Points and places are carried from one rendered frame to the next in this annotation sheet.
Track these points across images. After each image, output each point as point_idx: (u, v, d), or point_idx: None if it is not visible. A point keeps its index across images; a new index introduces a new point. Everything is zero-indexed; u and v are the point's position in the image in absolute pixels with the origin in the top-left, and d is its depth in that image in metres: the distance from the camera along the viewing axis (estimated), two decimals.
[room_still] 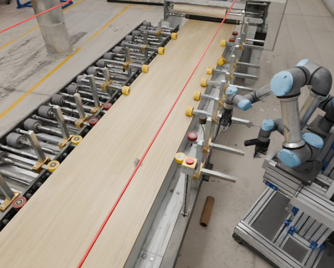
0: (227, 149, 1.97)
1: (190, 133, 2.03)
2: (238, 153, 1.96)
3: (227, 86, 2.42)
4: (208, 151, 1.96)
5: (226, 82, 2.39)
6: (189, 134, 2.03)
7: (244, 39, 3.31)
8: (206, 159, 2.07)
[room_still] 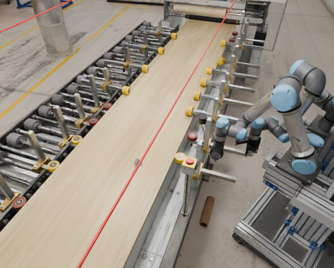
0: (227, 149, 1.97)
1: (190, 133, 2.03)
2: (238, 153, 1.96)
3: (227, 86, 2.42)
4: (208, 152, 1.97)
5: (226, 82, 2.39)
6: (189, 134, 2.03)
7: (244, 39, 3.31)
8: (206, 159, 2.07)
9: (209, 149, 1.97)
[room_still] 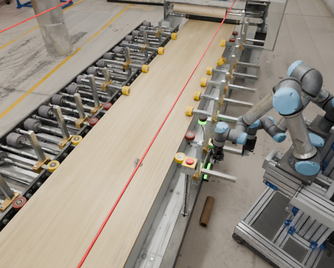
0: (224, 149, 1.98)
1: (187, 133, 2.04)
2: (234, 152, 1.96)
3: (227, 86, 2.42)
4: (208, 152, 1.97)
5: (226, 82, 2.39)
6: (186, 133, 2.03)
7: (244, 39, 3.31)
8: (206, 159, 2.07)
9: (209, 149, 1.98)
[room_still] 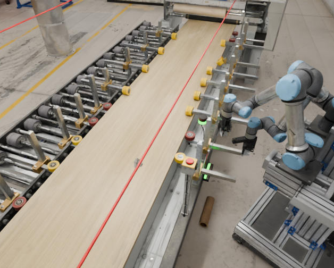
0: (224, 149, 1.98)
1: (187, 133, 2.04)
2: (234, 152, 1.96)
3: (227, 86, 2.42)
4: (208, 151, 1.96)
5: (226, 82, 2.39)
6: (186, 133, 2.03)
7: (244, 39, 3.31)
8: (206, 159, 2.07)
9: None
